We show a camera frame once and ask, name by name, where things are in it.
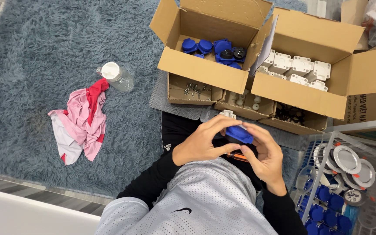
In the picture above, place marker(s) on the person's right hand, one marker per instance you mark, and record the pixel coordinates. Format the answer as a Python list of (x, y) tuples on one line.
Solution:
[(268, 163)]

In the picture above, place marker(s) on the person's left hand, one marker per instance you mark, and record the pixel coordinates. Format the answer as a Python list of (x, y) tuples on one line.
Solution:
[(197, 142)]

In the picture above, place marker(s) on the blue socket cover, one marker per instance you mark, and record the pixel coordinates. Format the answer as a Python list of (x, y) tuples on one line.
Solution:
[(238, 133)]

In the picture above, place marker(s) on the black trousers with white logo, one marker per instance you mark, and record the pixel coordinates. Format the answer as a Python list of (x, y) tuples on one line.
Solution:
[(175, 129)]

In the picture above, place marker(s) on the white socket base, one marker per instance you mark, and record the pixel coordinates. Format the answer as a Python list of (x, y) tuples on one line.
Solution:
[(227, 114)]

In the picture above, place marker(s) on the small cardboard tray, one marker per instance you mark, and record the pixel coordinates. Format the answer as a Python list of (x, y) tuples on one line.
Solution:
[(315, 124), (178, 93), (230, 107)]

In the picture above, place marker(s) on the pile of metal screws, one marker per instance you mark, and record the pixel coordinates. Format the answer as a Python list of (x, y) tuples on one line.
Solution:
[(196, 90)]

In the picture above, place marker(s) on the pile of black plastic parts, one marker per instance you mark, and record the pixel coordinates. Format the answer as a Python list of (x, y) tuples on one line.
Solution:
[(289, 115)]

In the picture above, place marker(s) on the silver round downlight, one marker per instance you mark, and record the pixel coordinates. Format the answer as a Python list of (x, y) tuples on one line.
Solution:
[(320, 155), (366, 174), (347, 159)]

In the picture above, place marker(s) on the grey mesh jersey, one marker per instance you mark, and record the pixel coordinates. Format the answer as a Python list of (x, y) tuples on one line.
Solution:
[(204, 199)]

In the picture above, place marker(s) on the group of white plastic plugs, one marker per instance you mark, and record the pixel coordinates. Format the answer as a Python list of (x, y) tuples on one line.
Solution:
[(256, 99)]

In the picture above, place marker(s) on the cardboard box with open flaps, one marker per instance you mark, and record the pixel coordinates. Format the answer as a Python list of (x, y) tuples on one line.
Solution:
[(204, 70)]

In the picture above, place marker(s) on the large cardboard box open flaps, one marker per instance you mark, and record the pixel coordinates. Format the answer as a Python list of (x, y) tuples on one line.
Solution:
[(299, 94)]

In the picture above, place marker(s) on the rows of assembled blue sockets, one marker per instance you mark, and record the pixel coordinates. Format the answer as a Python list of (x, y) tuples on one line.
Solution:
[(330, 217)]

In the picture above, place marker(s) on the pile of blue socket lids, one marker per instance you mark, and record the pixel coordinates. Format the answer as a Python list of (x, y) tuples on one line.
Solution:
[(222, 52)]

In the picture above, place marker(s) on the group of white socket housings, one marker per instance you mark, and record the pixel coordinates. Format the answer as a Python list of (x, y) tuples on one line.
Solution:
[(300, 67)]

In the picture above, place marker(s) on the clear bottle with white cap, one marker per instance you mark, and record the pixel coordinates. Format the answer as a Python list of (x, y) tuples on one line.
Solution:
[(118, 76)]

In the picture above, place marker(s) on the pink and red cloth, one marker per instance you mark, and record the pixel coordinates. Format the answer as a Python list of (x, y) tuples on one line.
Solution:
[(83, 124)]

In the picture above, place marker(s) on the printed brown cardboard carton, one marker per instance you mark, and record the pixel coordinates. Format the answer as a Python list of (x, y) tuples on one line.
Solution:
[(375, 104)]

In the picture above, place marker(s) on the grey shaggy rug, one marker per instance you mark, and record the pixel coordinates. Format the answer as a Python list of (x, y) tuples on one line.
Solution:
[(44, 49)]

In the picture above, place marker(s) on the white furniture panel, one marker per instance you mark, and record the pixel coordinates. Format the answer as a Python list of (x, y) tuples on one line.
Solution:
[(28, 215)]

